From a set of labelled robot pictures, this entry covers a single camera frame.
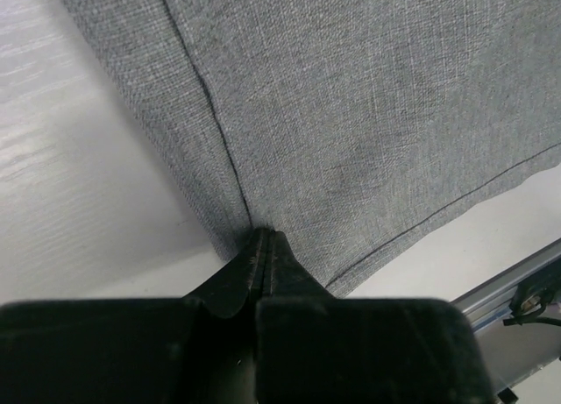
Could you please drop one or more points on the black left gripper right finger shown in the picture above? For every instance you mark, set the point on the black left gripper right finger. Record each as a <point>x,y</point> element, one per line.
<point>315,348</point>

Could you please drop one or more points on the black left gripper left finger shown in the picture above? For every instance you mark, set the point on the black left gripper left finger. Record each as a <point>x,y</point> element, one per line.
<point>193,349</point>

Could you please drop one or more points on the grey cloth napkin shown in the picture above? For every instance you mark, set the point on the grey cloth napkin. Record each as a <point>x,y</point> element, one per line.
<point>356,127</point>

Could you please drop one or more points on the aluminium rail frame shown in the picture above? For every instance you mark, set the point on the aluminium rail frame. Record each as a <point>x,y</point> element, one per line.
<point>511,354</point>

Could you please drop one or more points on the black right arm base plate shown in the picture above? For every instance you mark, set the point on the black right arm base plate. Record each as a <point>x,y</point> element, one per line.
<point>534,295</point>

